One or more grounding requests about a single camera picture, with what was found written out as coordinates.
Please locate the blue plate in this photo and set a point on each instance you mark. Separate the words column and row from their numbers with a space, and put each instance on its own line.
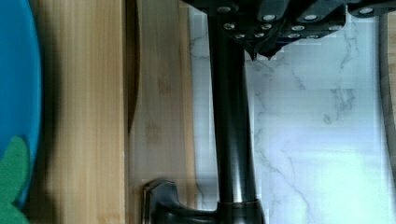
column 20, row 76

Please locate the wooden drawer cabinet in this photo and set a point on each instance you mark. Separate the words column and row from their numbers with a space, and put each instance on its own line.
column 79, row 175

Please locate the wooden drawer with black handle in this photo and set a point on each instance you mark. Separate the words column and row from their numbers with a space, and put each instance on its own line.
column 238, row 200

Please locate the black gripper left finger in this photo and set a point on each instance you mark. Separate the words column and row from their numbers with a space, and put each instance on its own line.
column 256, row 25

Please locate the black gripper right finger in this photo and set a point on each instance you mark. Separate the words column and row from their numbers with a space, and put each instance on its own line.
column 290, row 20

